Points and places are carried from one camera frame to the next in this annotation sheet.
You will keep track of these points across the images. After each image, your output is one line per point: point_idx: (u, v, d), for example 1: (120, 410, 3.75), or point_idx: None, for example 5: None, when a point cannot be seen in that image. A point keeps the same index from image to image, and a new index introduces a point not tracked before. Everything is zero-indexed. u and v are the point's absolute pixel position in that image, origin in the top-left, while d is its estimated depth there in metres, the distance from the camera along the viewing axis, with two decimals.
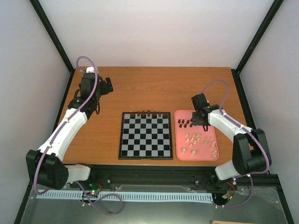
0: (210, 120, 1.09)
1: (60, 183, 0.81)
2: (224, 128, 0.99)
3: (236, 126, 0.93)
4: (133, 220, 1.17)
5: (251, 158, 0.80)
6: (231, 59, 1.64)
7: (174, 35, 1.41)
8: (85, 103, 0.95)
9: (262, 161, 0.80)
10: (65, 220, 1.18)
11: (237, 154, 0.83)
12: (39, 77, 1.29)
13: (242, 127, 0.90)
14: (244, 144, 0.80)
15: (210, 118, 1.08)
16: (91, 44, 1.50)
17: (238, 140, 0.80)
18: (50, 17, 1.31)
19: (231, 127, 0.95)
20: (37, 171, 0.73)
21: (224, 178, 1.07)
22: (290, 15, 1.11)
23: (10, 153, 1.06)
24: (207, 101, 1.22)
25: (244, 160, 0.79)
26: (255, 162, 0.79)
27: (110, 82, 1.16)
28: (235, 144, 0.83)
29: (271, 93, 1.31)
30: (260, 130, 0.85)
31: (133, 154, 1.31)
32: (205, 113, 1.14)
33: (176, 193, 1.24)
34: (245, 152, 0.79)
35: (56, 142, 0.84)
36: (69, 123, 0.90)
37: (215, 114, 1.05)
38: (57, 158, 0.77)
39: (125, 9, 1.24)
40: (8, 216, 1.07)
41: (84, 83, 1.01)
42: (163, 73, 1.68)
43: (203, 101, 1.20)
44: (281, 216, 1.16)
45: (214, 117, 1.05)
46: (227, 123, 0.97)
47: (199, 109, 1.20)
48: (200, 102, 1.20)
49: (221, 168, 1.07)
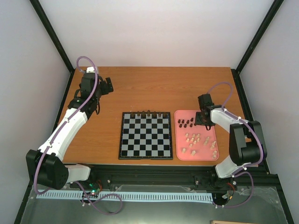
0: (212, 117, 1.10)
1: (60, 182, 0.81)
2: (224, 122, 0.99)
3: (234, 119, 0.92)
4: (133, 220, 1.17)
5: (245, 149, 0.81)
6: (231, 59, 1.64)
7: (174, 35, 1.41)
8: (85, 103, 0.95)
9: (258, 152, 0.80)
10: (65, 220, 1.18)
11: (233, 144, 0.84)
12: (39, 76, 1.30)
13: (239, 119, 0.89)
14: (239, 134, 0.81)
15: (212, 115, 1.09)
16: (92, 44, 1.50)
17: (234, 129, 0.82)
18: (50, 17, 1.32)
19: (228, 119, 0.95)
20: (37, 171, 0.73)
21: (224, 177, 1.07)
22: (290, 15, 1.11)
23: (10, 153, 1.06)
24: (212, 101, 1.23)
25: (238, 149, 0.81)
26: (250, 152, 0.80)
27: (110, 82, 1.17)
28: (231, 134, 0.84)
29: (271, 93, 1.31)
30: (257, 122, 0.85)
31: (133, 154, 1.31)
32: (208, 112, 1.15)
33: (176, 193, 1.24)
34: (240, 141, 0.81)
35: (56, 142, 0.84)
36: (69, 123, 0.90)
37: (217, 110, 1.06)
38: (57, 158, 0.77)
39: (125, 9, 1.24)
40: (7, 216, 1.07)
41: (84, 83, 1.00)
42: (163, 73, 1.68)
43: (209, 101, 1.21)
44: (281, 216, 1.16)
45: (216, 113, 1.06)
46: (225, 117, 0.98)
47: (203, 108, 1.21)
48: (205, 101, 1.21)
49: (221, 165, 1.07)
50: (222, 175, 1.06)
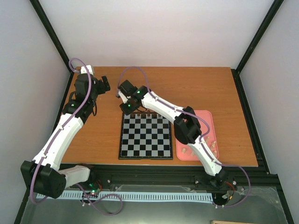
0: (144, 104, 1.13)
1: (57, 192, 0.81)
2: (161, 111, 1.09)
3: (171, 110, 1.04)
4: (133, 220, 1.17)
5: (190, 133, 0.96)
6: (231, 59, 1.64)
7: (174, 34, 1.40)
8: (80, 108, 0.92)
9: (197, 127, 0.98)
10: (66, 220, 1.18)
11: (180, 133, 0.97)
12: (39, 76, 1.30)
13: (176, 109, 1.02)
14: (182, 124, 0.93)
15: (145, 103, 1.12)
16: (91, 44, 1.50)
17: (177, 123, 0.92)
18: (50, 17, 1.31)
19: (166, 111, 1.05)
20: (32, 184, 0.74)
21: (212, 171, 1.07)
22: (290, 15, 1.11)
23: (11, 153, 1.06)
24: (133, 85, 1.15)
25: (188, 136, 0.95)
26: (193, 131, 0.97)
27: (107, 80, 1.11)
28: (175, 126, 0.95)
29: (271, 92, 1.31)
30: (188, 106, 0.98)
31: (133, 154, 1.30)
32: (137, 98, 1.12)
33: (175, 193, 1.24)
34: (186, 130, 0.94)
35: (51, 151, 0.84)
36: (64, 131, 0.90)
37: (148, 99, 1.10)
38: (52, 169, 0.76)
39: (125, 9, 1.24)
40: (8, 216, 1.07)
41: (78, 85, 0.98)
42: (162, 73, 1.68)
43: (131, 87, 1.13)
44: (281, 216, 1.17)
45: (148, 103, 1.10)
46: (161, 108, 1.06)
47: (130, 96, 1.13)
48: (128, 89, 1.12)
49: (204, 165, 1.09)
50: (214, 169, 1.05)
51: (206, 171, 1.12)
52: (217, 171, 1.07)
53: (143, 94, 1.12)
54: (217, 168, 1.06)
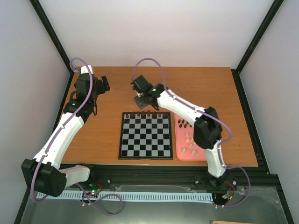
0: (160, 103, 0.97)
1: (57, 190, 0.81)
2: (179, 112, 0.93)
3: (191, 110, 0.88)
4: (133, 220, 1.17)
5: (212, 136, 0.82)
6: (231, 59, 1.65)
7: (174, 34, 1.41)
8: (81, 107, 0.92)
9: (219, 130, 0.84)
10: (66, 220, 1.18)
11: (199, 136, 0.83)
12: (39, 75, 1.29)
13: (197, 109, 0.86)
14: (204, 127, 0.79)
15: (160, 103, 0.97)
16: (91, 44, 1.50)
17: (199, 125, 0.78)
18: (50, 17, 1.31)
19: (185, 111, 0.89)
20: (33, 181, 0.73)
21: (218, 174, 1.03)
22: (290, 14, 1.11)
23: (10, 153, 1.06)
24: (148, 82, 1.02)
25: (209, 140, 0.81)
26: (215, 135, 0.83)
27: (107, 80, 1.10)
28: (196, 129, 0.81)
29: (271, 92, 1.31)
30: (211, 107, 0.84)
31: (133, 154, 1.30)
32: (152, 96, 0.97)
33: (176, 193, 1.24)
34: (207, 133, 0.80)
35: (52, 150, 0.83)
36: (64, 129, 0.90)
37: (164, 98, 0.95)
38: (53, 167, 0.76)
39: (125, 8, 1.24)
40: (8, 217, 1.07)
41: (79, 85, 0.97)
42: (163, 73, 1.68)
43: (145, 84, 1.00)
44: (281, 216, 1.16)
45: (164, 102, 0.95)
46: (179, 109, 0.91)
47: (145, 93, 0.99)
48: (143, 86, 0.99)
49: (210, 165, 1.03)
50: (219, 171, 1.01)
51: (209, 170, 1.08)
52: (221, 174, 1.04)
53: (159, 93, 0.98)
54: (222, 171, 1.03)
